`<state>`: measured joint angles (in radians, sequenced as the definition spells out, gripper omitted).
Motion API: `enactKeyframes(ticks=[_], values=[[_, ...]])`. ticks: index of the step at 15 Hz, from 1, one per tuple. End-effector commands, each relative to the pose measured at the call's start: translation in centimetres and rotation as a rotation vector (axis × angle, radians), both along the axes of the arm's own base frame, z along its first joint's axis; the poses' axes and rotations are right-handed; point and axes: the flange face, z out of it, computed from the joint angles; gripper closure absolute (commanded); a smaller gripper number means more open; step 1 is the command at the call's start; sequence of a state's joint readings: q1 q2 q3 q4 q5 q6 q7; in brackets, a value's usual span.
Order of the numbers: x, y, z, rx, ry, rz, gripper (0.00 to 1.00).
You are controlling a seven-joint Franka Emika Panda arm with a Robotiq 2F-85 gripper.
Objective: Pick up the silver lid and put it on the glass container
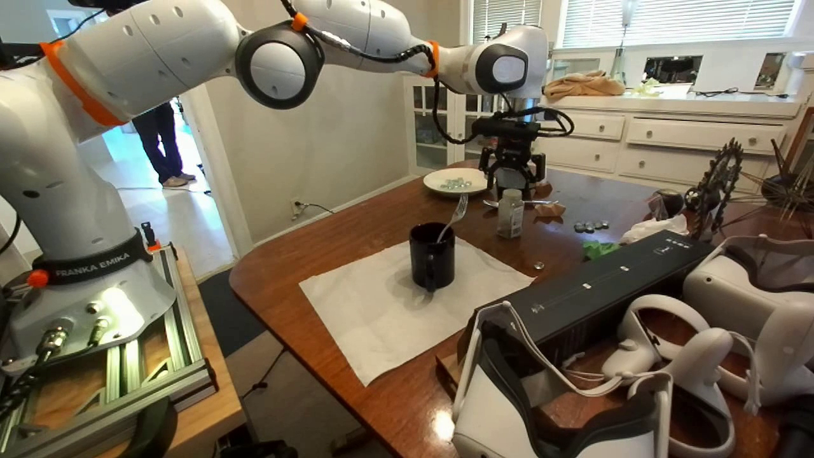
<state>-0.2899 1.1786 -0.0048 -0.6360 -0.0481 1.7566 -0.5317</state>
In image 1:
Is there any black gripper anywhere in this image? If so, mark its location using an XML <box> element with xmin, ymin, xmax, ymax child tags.
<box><xmin>479</xmin><ymin>132</ymin><xmax>547</xmax><ymax>204</ymax></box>

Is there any glass shaker container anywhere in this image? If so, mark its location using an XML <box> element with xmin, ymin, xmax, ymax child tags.
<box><xmin>496</xmin><ymin>187</ymin><xmax>527</xmax><ymax>243</ymax></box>

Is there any brown cork stopper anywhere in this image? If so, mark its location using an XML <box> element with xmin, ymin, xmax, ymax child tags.
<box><xmin>533</xmin><ymin>198</ymin><xmax>568</xmax><ymax>228</ymax></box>

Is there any silver fork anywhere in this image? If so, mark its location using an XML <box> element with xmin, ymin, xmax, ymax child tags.
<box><xmin>435</xmin><ymin>195</ymin><xmax>472</xmax><ymax>249</ymax></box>

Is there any white round plate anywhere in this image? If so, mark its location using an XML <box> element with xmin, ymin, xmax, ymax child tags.
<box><xmin>420</xmin><ymin>163</ymin><xmax>495</xmax><ymax>198</ymax></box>

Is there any black mug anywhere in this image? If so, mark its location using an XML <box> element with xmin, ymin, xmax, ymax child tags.
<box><xmin>407</xmin><ymin>219</ymin><xmax>462</xmax><ymax>294</ymax></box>

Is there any brown wicker basket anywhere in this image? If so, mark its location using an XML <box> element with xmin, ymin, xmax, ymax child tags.
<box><xmin>543</xmin><ymin>70</ymin><xmax>630</xmax><ymax>106</ymax></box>

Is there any long black box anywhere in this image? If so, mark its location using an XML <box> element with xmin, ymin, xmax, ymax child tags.
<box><xmin>502</xmin><ymin>230</ymin><xmax>719</xmax><ymax>349</ymax></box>

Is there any white crumpled tissue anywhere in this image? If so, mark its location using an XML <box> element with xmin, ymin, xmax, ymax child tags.
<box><xmin>619</xmin><ymin>211</ymin><xmax>696</xmax><ymax>247</ymax></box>

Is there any white dresser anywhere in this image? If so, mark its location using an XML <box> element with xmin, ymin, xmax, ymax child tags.
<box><xmin>404</xmin><ymin>71</ymin><xmax>814</xmax><ymax>206</ymax></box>

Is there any white cloth mat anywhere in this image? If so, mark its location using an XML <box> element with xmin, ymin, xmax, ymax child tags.
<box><xmin>299</xmin><ymin>234</ymin><xmax>537</xmax><ymax>389</ymax></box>

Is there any white VR controller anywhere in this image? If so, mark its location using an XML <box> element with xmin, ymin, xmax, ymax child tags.
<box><xmin>598</xmin><ymin>294</ymin><xmax>725</xmax><ymax>384</ymax></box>
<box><xmin>644</xmin><ymin>327</ymin><xmax>738</xmax><ymax>458</ymax></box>

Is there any window with white blinds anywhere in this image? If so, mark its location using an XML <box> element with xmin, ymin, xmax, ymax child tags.
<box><xmin>558</xmin><ymin>0</ymin><xmax>801</xmax><ymax>51</ymax></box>

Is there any person in dark trousers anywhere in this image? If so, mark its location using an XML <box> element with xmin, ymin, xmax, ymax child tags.
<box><xmin>131</xmin><ymin>100</ymin><xmax>200</xmax><ymax>192</ymax></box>

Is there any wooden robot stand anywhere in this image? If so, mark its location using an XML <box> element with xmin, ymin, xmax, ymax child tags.
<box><xmin>125</xmin><ymin>244</ymin><xmax>249</xmax><ymax>458</ymax></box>

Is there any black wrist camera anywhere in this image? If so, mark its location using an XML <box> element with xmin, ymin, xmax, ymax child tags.
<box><xmin>469</xmin><ymin>112</ymin><xmax>546</xmax><ymax>144</ymax></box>

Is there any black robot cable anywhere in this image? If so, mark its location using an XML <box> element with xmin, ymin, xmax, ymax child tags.
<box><xmin>277</xmin><ymin>0</ymin><xmax>580</xmax><ymax>149</ymax></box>

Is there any dark metal chain sculpture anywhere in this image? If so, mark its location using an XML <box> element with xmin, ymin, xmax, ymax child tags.
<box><xmin>680</xmin><ymin>136</ymin><xmax>749</xmax><ymax>243</ymax></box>

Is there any small photo frame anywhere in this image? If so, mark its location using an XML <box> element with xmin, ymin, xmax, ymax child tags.
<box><xmin>754</xmin><ymin>50</ymin><xmax>789</xmax><ymax>93</ymax></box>

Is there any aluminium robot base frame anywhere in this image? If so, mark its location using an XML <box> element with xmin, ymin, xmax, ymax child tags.
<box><xmin>0</xmin><ymin>244</ymin><xmax>217</xmax><ymax>458</ymax></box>

